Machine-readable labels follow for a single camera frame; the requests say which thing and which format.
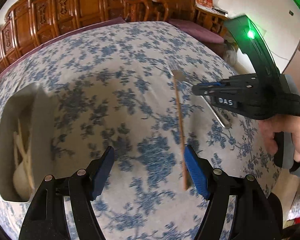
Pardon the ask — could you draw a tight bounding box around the steel dinner fork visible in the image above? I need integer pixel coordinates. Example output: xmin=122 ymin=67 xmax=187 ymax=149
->
xmin=167 ymin=60 xmax=231 ymax=129

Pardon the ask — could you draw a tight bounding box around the cream chopstick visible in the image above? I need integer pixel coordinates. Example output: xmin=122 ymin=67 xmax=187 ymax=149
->
xmin=14 ymin=119 xmax=34 ymax=191
xmin=13 ymin=132 xmax=32 ymax=181

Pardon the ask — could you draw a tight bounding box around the white ceramic soup spoon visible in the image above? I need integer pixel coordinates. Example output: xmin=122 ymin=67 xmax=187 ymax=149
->
xmin=13 ymin=160 xmax=32 ymax=202

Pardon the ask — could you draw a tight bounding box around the person's right hand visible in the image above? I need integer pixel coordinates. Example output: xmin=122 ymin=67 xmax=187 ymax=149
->
xmin=258 ymin=115 xmax=300 ymax=163

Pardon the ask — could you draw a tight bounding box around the grey rectangular utensil tray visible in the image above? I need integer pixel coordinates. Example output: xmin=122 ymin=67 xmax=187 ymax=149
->
xmin=0 ymin=82 xmax=55 ymax=203

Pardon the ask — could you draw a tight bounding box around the purple bench cushion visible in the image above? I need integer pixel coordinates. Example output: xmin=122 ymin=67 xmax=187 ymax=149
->
xmin=168 ymin=19 xmax=224 ymax=44

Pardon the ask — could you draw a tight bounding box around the blue floral tablecloth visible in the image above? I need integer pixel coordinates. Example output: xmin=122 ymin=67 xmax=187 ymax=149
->
xmin=0 ymin=22 xmax=280 ymax=239

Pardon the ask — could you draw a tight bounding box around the wooden armchair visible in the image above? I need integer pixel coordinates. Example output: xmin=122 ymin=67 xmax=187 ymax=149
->
xmin=123 ymin=0 xmax=169 ymax=22

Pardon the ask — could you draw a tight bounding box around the carved wooden screen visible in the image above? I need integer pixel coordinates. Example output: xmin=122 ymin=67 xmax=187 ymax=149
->
xmin=0 ymin=0 xmax=194 ymax=73

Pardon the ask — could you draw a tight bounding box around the red wall sign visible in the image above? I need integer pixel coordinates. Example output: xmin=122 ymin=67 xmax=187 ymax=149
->
xmin=196 ymin=0 xmax=213 ymax=9

